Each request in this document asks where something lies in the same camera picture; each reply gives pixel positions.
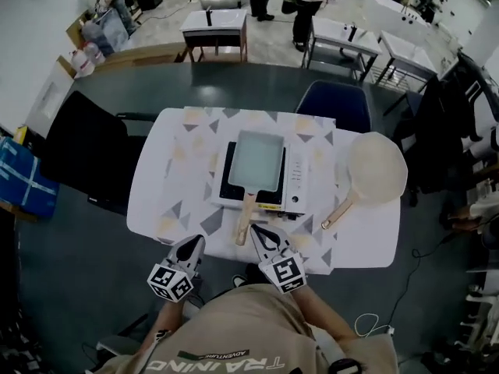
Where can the yellow black box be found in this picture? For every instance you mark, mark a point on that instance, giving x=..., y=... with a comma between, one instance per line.
x=26, y=135

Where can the person's left forearm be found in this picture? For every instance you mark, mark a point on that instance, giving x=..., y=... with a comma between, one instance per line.
x=167, y=318

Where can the grey chair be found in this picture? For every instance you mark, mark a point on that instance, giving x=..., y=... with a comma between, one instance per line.
x=113, y=344

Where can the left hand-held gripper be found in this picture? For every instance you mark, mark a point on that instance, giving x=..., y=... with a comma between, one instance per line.
x=169, y=283

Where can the person's left shoe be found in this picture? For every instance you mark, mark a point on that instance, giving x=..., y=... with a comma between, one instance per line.
x=239, y=279

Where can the black faucet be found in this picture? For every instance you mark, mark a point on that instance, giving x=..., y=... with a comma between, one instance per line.
x=209, y=17
x=352, y=32

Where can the white plastic chair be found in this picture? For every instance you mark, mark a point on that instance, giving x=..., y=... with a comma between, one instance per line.
x=481, y=318

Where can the white induction cooker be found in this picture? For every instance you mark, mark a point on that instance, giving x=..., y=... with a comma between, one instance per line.
x=298, y=177

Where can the dark blue chair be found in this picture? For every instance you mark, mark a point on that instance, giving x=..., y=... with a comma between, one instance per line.
x=335, y=107

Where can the wooden sink cabinet white top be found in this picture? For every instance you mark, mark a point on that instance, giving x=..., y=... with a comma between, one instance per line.
x=222, y=18

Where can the person's beige printed t-shirt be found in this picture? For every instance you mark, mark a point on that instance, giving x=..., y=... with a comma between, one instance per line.
x=241, y=325

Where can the steel frame sink table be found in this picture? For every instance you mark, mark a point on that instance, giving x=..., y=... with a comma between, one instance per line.
x=331, y=33

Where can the plastic covered cabinet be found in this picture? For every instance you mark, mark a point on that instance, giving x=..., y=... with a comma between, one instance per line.
x=113, y=29

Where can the white panel board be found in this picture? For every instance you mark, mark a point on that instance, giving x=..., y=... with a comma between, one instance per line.
x=50, y=96

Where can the large clear water bottle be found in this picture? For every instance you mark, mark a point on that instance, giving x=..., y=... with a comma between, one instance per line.
x=95, y=53
x=82, y=65

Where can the blue wrapped package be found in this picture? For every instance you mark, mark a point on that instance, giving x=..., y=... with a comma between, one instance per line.
x=23, y=177

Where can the person's right forearm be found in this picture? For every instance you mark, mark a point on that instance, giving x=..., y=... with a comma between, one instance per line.
x=319, y=310

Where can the long wooden board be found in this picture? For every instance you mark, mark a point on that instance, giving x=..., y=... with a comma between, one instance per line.
x=136, y=55

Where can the black office chair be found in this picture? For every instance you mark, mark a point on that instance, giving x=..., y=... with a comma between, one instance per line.
x=85, y=150

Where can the triangle patterned tablecloth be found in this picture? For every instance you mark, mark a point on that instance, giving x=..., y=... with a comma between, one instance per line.
x=195, y=138

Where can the white oval table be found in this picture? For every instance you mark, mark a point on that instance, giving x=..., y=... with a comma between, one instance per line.
x=362, y=244

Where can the white bathtub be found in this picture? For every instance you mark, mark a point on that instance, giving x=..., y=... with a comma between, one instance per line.
x=386, y=6

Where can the black gaming chair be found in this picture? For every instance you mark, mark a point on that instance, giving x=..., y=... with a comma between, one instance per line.
x=432, y=138

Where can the white steel frame table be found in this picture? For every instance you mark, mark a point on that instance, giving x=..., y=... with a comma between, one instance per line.
x=409, y=51

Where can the white black massage chair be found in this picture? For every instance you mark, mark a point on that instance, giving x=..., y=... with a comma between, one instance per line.
x=485, y=96

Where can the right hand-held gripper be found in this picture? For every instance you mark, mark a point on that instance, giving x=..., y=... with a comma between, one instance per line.
x=284, y=273

